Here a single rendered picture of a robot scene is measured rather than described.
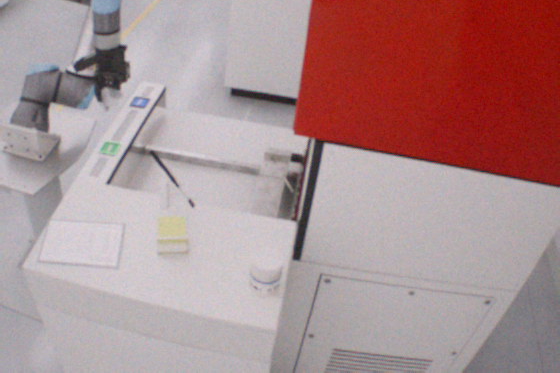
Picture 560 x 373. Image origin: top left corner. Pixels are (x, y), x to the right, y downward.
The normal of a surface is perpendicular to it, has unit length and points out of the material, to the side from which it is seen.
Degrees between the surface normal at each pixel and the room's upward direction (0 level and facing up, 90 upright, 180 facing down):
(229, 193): 0
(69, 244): 0
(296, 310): 90
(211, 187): 0
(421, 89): 90
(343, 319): 90
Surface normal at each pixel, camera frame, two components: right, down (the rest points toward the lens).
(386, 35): -0.15, 0.60
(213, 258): 0.11, -0.78
